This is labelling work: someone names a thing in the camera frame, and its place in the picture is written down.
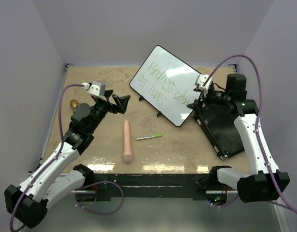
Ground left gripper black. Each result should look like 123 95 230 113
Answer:
89 90 130 133

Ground white whiteboard black frame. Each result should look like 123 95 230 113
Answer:
129 45 201 127

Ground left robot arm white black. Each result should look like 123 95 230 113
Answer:
4 90 130 231

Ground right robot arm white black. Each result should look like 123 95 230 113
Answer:
188 73 290 203

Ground black keyboard case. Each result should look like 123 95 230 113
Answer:
194 104 244 160

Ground gold toy microphone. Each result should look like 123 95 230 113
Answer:
70 99 79 112

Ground pink toy microphone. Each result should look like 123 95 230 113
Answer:
122 120 133 163

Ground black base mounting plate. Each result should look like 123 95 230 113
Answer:
80 174 236 205

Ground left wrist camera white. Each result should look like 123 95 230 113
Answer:
82 81 106 97

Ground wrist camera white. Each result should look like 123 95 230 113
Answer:
82 81 106 97
194 74 212 92

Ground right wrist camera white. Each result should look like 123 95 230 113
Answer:
194 74 212 92

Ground wire whiteboard stand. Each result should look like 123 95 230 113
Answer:
138 95 163 117

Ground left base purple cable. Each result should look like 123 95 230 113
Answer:
75 181 125 215

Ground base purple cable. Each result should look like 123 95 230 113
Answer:
75 181 125 215
210 190 240 208

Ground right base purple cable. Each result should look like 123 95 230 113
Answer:
210 190 240 208

